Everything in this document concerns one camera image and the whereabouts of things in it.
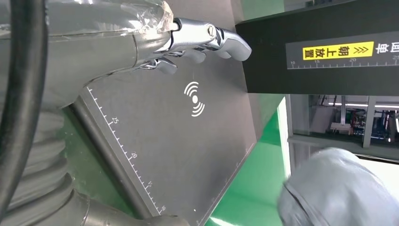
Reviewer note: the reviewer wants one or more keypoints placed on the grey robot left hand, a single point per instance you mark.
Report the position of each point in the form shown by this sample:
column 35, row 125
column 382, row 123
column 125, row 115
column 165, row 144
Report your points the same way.
column 93, row 40

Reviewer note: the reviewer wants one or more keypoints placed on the grey parcel bag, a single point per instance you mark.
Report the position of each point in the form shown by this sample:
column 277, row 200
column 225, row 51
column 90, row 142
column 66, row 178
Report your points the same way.
column 336, row 193

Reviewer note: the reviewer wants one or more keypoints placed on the black scanner machine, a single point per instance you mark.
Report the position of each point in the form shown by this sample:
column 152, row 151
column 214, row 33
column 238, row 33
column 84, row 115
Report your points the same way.
column 174, row 140

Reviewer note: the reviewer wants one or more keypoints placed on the dark framed glass partition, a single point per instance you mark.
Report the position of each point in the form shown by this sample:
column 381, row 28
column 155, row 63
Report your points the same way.
column 367, row 124

